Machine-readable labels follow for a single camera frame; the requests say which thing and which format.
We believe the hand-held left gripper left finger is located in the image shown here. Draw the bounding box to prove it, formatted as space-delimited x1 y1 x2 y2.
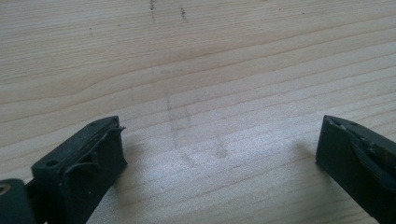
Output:
31 115 128 224

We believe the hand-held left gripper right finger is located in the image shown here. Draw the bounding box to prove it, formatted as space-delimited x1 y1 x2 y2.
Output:
315 114 396 224

